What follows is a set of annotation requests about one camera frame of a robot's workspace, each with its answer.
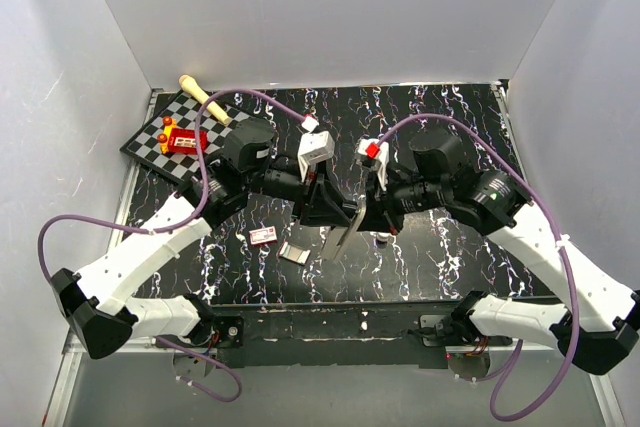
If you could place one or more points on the red white staple box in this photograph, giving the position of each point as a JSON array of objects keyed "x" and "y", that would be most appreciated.
[{"x": 263, "y": 235}]

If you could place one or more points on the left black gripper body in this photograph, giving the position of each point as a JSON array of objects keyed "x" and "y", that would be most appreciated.
[{"x": 285, "y": 181}]

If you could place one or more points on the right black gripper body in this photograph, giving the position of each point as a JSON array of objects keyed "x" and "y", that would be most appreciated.
[{"x": 401, "y": 198}]

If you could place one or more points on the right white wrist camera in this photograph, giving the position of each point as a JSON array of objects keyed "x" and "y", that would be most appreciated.
[{"x": 375, "y": 155}]

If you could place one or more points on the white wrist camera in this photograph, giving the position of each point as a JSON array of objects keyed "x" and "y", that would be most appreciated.
[
  {"x": 313, "y": 149},
  {"x": 375, "y": 155}
]

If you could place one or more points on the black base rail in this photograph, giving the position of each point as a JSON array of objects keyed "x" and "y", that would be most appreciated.
[{"x": 327, "y": 334}]

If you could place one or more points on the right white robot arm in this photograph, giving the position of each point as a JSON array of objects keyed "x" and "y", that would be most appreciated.
[{"x": 596, "y": 320}]

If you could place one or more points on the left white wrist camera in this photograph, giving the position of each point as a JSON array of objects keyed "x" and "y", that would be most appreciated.
[{"x": 313, "y": 149}]

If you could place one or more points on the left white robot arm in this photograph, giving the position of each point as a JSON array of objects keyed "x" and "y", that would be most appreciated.
[{"x": 99, "y": 302}]

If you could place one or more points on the red yellow toy bus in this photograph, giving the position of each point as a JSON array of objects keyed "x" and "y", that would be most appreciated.
[{"x": 173, "y": 139}]

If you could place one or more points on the open staple box tray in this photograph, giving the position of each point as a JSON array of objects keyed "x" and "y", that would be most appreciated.
[{"x": 293, "y": 253}]

